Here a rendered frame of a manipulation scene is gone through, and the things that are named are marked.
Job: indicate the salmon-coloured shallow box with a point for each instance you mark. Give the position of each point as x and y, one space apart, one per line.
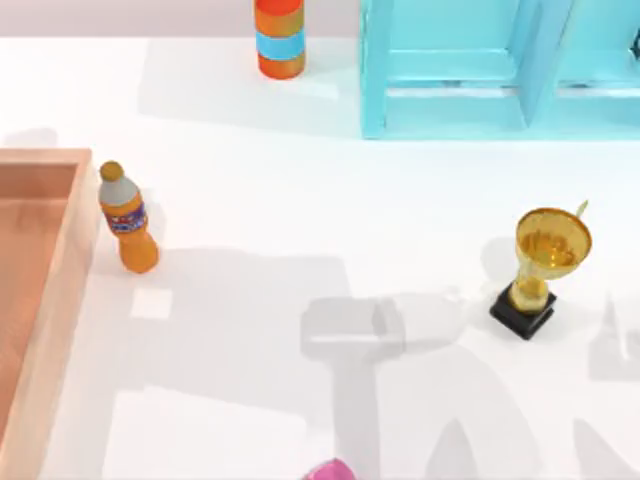
35 240

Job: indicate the orange and blue can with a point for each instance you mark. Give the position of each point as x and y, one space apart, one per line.
280 45

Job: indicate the light blue rack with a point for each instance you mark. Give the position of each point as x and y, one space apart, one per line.
450 70

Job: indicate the pink object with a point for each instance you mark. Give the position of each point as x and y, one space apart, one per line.
331 472

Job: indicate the orange soda bottle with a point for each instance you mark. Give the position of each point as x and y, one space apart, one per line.
127 225

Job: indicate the gold trophy with black base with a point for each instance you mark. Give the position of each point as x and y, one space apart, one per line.
545 265

